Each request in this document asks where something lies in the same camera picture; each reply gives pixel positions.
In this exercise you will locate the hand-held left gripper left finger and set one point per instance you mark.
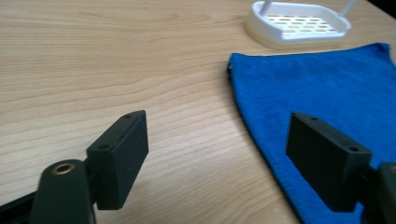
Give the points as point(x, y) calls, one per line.
point(120, 165)

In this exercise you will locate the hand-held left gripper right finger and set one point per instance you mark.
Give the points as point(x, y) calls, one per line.
point(327, 161)

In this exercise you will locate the blue cloth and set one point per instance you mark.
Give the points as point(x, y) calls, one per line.
point(314, 99)

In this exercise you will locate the white slotted drain rack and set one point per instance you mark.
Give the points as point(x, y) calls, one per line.
point(295, 25)

